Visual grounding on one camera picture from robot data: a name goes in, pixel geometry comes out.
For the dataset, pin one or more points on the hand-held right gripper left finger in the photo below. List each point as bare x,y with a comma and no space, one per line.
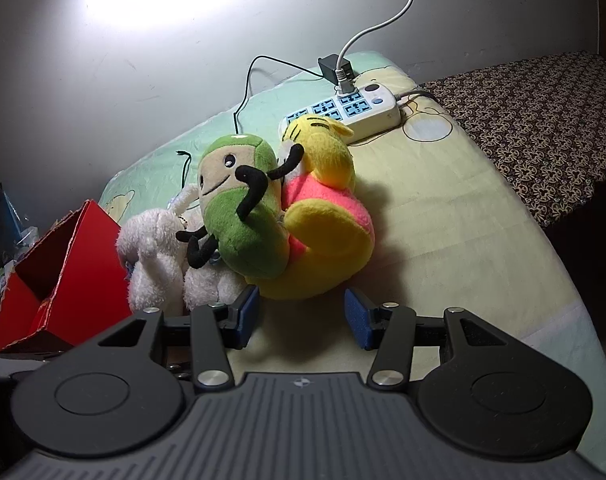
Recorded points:
245,317

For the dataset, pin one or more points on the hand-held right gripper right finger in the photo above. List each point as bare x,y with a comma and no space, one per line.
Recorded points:
355,317

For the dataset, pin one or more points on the white plush bunny blue ears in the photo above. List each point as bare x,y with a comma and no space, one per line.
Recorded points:
208,285

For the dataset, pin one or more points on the green plush toy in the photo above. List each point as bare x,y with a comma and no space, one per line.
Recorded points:
243,230

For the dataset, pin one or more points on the yellow tiger plush toy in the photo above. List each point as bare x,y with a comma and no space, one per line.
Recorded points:
323,230

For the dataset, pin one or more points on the red cardboard box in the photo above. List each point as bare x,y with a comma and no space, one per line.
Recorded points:
93,270

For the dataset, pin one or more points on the printed baby blanket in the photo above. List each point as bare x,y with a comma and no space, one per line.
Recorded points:
458,210

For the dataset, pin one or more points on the white power strip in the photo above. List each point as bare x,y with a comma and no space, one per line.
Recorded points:
378,115

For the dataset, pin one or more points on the clear plastic bag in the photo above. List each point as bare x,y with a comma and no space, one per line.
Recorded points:
27,240

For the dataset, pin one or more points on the black power adapter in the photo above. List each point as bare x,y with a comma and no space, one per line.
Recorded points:
330,66

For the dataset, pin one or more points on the brown patterned bedsheet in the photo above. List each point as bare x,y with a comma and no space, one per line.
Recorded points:
533,120

